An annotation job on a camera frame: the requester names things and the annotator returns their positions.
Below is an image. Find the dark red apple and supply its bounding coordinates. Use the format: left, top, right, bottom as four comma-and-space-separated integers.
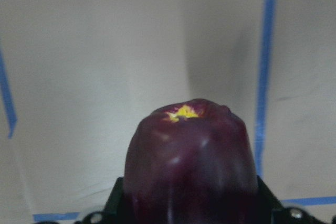
123, 99, 258, 223

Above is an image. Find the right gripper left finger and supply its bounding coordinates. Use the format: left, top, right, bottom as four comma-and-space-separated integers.
103, 177, 124, 223

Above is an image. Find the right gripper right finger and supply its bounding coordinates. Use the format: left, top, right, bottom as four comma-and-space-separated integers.
257, 176, 283, 224

